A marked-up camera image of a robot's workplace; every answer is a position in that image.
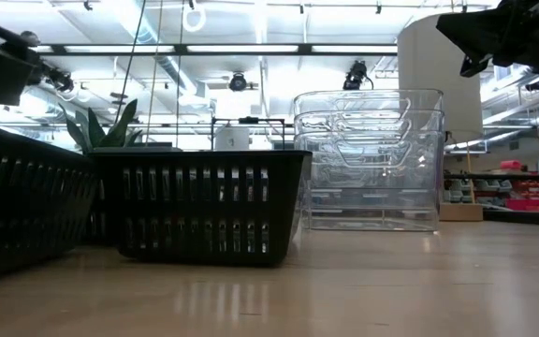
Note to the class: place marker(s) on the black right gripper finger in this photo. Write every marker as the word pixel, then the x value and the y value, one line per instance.
pixel 473 65

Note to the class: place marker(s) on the clear plastic bin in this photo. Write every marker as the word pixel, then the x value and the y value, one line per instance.
pixel 307 122
pixel 372 220
pixel 368 100

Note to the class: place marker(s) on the shelf with red bins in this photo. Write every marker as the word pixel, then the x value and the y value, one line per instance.
pixel 531 196

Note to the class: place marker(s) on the black ceiling spot lamp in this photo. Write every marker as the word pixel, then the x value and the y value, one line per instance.
pixel 356 75
pixel 237 82

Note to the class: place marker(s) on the green potted plant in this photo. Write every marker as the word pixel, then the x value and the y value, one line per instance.
pixel 110 131

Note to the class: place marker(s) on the black mesh plastic basket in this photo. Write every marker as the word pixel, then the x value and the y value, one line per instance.
pixel 26 210
pixel 204 161

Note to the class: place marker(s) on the round wooden lamp base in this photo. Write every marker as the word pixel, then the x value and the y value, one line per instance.
pixel 461 211

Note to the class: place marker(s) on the black overhead frame bar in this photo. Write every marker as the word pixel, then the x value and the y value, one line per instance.
pixel 180 49

